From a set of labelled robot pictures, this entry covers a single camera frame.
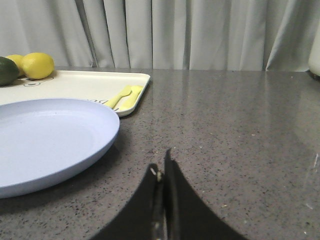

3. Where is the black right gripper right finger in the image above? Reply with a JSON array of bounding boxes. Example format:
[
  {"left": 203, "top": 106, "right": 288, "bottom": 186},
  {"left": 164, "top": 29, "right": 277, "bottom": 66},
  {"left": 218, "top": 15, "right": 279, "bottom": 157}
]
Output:
[{"left": 164, "top": 149, "right": 245, "bottom": 240}]

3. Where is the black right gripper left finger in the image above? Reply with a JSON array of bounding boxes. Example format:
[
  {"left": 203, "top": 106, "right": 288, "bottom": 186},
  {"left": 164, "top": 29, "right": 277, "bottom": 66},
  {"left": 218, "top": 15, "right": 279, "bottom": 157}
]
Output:
[{"left": 92, "top": 163, "right": 164, "bottom": 240}]

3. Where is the light blue plastic plate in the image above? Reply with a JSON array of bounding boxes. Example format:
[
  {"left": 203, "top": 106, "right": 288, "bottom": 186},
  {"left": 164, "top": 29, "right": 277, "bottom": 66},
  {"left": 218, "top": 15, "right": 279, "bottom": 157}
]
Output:
[{"left": 0, "top": 98, "right": 120, "bottom": 199}]

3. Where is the cream rectangular tray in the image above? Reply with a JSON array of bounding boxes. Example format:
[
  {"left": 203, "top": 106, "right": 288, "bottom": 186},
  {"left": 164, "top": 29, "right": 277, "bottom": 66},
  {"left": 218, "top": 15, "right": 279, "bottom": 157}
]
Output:
[{"left": 0, "top": 70, "right": 151, "bottom": 117}]

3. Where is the yellow plastic fork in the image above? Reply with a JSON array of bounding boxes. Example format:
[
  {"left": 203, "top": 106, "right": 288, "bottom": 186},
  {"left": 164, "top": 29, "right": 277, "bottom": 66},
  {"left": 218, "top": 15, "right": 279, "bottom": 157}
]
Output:
[{"left": 119, "top": 85, "right": 143, "bottom": 111}]

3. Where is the yellow plastic knife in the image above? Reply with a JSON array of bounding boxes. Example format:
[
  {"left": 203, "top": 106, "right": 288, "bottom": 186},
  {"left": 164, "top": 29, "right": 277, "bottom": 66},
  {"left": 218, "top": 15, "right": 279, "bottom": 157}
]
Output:
[{"left": 105, "top": 85, "right": 132, "bottom": 109}]

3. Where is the yellow lemon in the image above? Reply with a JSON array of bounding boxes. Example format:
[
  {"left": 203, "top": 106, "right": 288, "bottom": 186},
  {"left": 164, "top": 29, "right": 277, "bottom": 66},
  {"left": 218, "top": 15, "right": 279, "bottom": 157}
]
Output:
[
  {"left": 21, "top": 52, "right": 55, "bottom": 80},
  {"left": 6, "top": 54, "right": 25, "bottom": 77}
]

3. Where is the grey curtain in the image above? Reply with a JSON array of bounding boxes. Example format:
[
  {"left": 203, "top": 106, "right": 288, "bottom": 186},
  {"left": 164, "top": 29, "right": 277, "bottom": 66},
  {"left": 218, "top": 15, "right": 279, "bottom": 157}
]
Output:
[{"left": 0, "top": 0, "right": 320, "bottom": 72}]

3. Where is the white container at right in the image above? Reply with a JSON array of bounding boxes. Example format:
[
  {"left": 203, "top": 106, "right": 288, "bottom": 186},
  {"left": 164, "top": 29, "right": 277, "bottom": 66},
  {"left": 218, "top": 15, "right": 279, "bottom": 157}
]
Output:
[{"left": 308, "top": 28, "right": 320, "bottom": 78}]

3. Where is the dark green lime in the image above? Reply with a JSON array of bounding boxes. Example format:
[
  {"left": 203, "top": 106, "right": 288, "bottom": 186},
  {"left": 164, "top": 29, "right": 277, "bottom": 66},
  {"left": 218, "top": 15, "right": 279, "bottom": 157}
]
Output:
[{"left": 0, "top": 56, "right": 20, "bottom": 87}]

